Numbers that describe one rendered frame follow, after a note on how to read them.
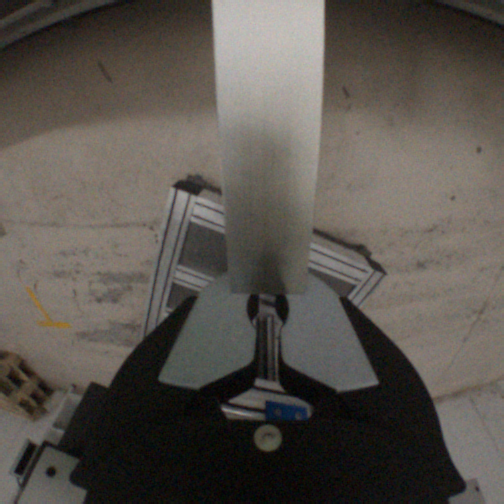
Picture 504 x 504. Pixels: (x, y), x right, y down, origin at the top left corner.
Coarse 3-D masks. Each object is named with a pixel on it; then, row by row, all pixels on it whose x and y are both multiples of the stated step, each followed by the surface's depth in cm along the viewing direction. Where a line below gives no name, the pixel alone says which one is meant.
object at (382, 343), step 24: (360, 312) 8; (360, 336) 7; (384, 336) 7; (384, 360) 6; (408, 360) 6; (384, 384) 6; (408, 384) 6; (360, 408) 5; (384, 408) 5; (408, 408) 5; (432, 408) 5; (408, 432) 4; (432, 432) 4; (432, 456) 4; (456, 480) 3
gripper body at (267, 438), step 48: (144, 432) 4; (192, 432) 4; (240, 432) 5; (288, 432) 4; (336, 432) 4; (384, 432) 4; (96, 480) 3; (144, 480) 4; (192, 480) 4; (240, 480) 4; (288, 480) 4; (336, 480) 4; (384, 480) 3; (432, 480) 3
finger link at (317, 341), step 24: (312, 288) 10; (288, 312) 8; (312, 312) 8; (336, 312) 8; (288, 336) 7; (312, 336) 7; (336, 336) 7; (288, 360) 7; (312, 360) 7; (336, 360) 7; (360, 360) 6; (288, 384) 7; (312, 384) 6; (336, 384) 6; (360, 384) 6; (312, 408) 8
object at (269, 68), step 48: (240, 0) 5; (288, 0) 5; (240, 48) 5; (288, 48) 5; (240, 96) 6; (288, 96) 6; (240, 144) 7; (288, 144) 6; (240, 192) 7; (288, 192) 7; (240, 240) 8; (288, 240) 8; (240, 288) 9; (288, 288) 9
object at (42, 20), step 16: (64, 0) 46; (80, 0) 46; (96, 0) 48; (112, 0) 51; (128, 0) 56; (432, 0) 49; (448, 0) 44; (464, 0) 41; (480, 0) 40; (32, 16) 47; (48, 16) 48; (64, 16) 51; (80, 16) 58; (480, 16) 48; (496, 16) 42; (0, 32) 47; (16, 32) 49; (32, 32) 57; (0, 48) 57
